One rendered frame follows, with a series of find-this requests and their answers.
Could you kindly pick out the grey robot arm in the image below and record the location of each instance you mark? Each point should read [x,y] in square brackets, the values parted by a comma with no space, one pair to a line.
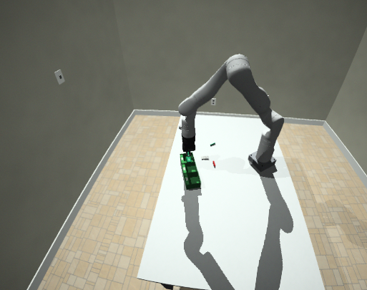
[237,70]

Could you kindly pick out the green bin rack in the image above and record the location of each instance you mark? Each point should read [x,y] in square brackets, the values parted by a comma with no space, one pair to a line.
[192,179]

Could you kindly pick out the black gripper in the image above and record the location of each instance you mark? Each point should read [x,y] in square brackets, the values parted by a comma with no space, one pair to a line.
[188,140]

